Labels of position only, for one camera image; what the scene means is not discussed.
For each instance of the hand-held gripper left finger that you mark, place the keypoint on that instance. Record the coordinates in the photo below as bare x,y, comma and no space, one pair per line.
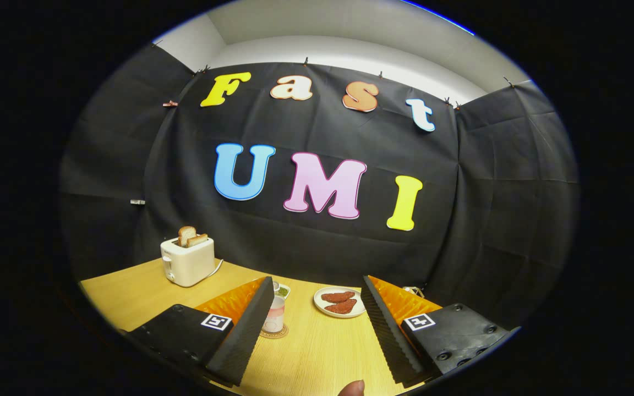
245,335

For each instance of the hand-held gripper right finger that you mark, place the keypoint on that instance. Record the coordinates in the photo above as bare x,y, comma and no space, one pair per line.
386,335

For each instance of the round wooden coaster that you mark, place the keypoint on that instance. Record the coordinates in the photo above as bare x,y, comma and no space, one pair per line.
274,335

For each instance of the clear juice bottle pink label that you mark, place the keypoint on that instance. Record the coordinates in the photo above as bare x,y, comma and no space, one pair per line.
275,316

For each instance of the red meat piece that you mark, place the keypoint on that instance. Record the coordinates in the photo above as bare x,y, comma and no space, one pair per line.
338,297
342,307

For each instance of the white divided seed dish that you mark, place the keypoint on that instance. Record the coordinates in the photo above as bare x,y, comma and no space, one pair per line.
284,290

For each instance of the wooden table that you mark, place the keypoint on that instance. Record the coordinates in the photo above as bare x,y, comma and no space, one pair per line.
322,352

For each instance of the white round plate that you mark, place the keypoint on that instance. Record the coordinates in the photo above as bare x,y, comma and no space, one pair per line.
318,302

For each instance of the cream toaster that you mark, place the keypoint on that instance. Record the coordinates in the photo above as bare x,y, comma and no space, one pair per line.
187,267

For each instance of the toast slice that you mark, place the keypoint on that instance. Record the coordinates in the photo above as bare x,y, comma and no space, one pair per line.
198,240
186,234

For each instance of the black backdrop cloth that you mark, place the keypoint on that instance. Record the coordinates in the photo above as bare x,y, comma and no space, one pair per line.
487,220

